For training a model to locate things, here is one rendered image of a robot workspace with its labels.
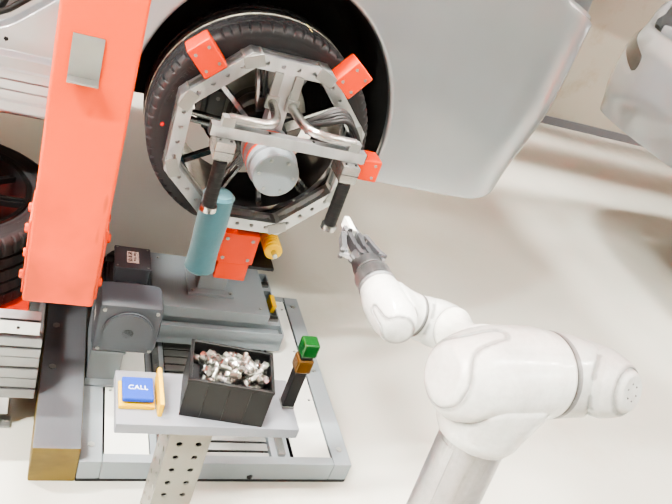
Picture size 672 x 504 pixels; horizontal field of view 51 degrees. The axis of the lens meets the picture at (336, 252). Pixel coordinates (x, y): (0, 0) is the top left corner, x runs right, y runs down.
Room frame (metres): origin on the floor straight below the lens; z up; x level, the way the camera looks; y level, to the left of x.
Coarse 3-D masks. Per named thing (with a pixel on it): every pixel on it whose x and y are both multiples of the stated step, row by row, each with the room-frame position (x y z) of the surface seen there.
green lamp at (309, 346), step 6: (306, 336) 1.35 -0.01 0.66; (312, 336) 1.36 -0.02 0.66; (300, 342) 1.34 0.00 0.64; (306, 342) 1.33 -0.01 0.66; (312, 342) 1.34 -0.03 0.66; (318, 342) 1.34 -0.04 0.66; (300, 348) 1.33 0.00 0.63; (306, 348) 1.32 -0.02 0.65; (312, 348) 1.32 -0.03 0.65; (318, 348) 1.33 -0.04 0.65; (300, 354) 1.32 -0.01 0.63; (306, 354) 1.32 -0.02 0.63; (312, 354) 1.33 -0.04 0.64
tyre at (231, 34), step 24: (192, 24) 1.98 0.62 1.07; (216, 24) 1.91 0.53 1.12; (240, 24) 1.89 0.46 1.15; (264, 24) 1.90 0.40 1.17; (288, 24) 1.95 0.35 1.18; (312, 24) 2.13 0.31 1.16; (168, 48) 1.93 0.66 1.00; (240, 48) 1.86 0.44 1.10; (288, 48) 1.92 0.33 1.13; (312, 48) 1.95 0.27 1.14; (168, 72) 1.80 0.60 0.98; (192, 72) 1.81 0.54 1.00; (144, 96) 1.94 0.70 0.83; (168, 96) 1.79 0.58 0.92; (360, 96) 2.03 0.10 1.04; (144, 120) 1.87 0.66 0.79; (168, 120) 1.80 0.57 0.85; (360, 120) 2.04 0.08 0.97; (168, 192) 1.83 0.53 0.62
